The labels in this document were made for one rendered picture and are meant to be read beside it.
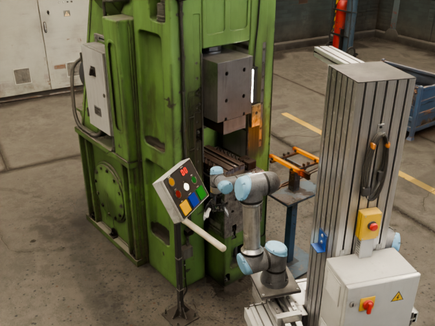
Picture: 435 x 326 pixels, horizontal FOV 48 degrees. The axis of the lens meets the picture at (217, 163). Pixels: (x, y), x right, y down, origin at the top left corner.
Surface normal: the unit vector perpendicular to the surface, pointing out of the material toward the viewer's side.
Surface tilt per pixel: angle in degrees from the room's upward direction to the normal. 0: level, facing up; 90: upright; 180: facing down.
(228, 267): 90
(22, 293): 0
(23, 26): 90
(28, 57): 90
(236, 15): 90
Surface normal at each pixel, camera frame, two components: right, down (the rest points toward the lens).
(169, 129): -0.78, 0.26
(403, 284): 0.25, 0.43
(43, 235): 0.00, -0.90
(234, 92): 0.63, 0.35
